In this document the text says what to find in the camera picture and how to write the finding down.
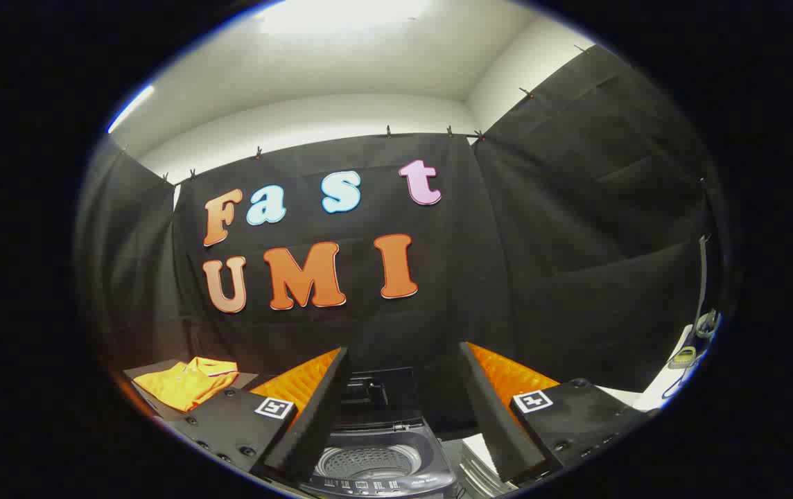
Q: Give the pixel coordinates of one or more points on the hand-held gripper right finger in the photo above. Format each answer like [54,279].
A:
[490,416]

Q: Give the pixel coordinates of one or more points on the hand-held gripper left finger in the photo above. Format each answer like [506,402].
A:
[320,416]

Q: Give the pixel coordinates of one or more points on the dark grey washing machine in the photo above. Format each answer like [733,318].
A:
[431,450]

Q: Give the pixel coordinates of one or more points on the orange polo shirt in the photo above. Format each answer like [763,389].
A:
[185,388]

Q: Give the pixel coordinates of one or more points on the black backdrop cloth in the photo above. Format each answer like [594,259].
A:
[507,277]

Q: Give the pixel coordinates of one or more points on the white table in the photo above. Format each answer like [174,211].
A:
[656,388]

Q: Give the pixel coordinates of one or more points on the grey box platform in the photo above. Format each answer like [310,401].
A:
[143,371]

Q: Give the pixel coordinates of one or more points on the small yellow object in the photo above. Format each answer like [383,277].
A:
[682,357]

